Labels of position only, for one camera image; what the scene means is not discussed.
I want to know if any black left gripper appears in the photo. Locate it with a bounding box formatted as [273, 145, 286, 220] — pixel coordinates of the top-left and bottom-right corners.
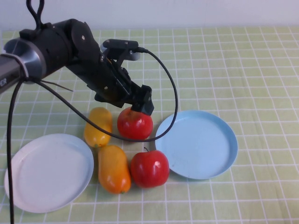
[87, 55, 155, 116]

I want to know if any red apple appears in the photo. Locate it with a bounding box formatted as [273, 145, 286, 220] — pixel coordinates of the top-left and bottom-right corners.
[130, 147, 170, 189]
[117, 106, 154, 140]

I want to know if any yellow mango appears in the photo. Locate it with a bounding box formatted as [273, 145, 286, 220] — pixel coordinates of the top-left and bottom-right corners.
[84, 106, 113, 148]

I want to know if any orange mango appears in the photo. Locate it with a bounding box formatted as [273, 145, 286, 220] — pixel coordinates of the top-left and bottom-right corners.
[98, 144, 132, 195]

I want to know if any light blue round plate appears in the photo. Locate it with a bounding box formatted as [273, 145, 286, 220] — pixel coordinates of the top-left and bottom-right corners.
[155, 110, 238, 180]

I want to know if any white round plate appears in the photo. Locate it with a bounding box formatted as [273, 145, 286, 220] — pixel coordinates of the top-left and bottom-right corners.
[4, 133, 94, 213]

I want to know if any green checked tablecloth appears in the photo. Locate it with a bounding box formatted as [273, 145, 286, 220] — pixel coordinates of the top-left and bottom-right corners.
[0, 26, 299, 224]

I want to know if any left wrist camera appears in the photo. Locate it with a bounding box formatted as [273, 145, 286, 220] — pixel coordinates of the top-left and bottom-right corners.
[102, 39, 141, 62]

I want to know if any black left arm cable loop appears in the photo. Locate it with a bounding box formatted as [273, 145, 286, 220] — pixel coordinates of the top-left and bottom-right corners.
[26, 0, 45, 30]

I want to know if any black left camera cable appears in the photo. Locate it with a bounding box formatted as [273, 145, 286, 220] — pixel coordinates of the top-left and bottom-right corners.
[6, 46, 179, 224]

